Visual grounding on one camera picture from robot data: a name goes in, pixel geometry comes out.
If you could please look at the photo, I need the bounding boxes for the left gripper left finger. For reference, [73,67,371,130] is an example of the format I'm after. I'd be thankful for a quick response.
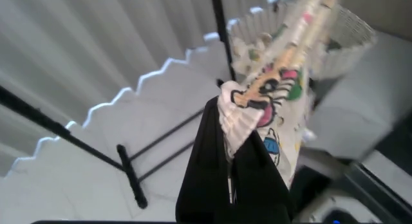
[175,95,233,223]

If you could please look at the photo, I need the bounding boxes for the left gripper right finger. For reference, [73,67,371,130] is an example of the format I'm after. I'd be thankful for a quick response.
[232,130,297,223]

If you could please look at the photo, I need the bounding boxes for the black clothes rack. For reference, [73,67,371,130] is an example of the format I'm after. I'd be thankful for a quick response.
[0,0,238,209]

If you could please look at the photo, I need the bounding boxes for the white laundry basket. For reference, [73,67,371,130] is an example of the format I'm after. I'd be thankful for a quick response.
[229,1,378,82]

